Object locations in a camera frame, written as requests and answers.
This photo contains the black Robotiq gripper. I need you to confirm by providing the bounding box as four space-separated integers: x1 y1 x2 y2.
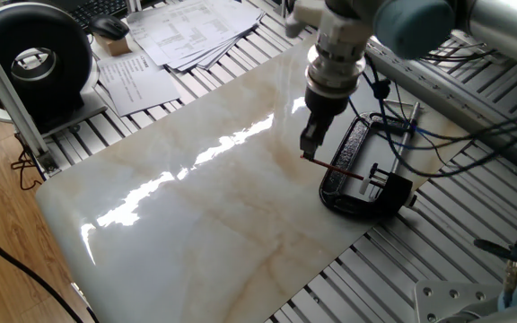
299 84 350 160

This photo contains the black metal C-clamp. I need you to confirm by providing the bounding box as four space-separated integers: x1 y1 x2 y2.
319 99 425 220

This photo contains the black computer mouse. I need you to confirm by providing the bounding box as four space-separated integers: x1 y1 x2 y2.
88 13 130 41

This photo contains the slanted aluminium frame post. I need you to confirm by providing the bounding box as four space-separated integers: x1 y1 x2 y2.
0 17 61 175

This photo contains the black gripper cable bundle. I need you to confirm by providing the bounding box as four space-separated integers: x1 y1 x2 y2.
347 53 517 180

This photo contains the white marble slab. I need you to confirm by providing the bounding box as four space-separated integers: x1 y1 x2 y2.
35 38 473 323

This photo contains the single white paper sheet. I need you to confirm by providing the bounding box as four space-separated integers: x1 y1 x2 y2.
96 51 182 118

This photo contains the red pencil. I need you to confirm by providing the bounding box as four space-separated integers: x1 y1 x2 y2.
300 153 366 181

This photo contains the black computer keyboard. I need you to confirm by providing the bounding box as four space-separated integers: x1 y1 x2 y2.
63 0 129 31

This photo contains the stack of printed papers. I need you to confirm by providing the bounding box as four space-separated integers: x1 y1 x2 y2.
126 0 267 73

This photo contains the black cable with brass connector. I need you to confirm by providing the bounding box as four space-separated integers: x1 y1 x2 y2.
472 231 517 292

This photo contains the silver metal mounting plate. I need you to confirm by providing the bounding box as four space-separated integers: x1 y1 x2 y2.
413 280 506 323

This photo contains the thin black wire loop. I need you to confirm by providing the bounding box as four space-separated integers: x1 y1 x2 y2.
10 134 47 192

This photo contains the small wooden block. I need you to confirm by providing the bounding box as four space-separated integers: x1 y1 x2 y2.
94 34 133 57

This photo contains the thick black floor cable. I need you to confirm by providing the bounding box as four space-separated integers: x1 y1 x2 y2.
0 218 101 323

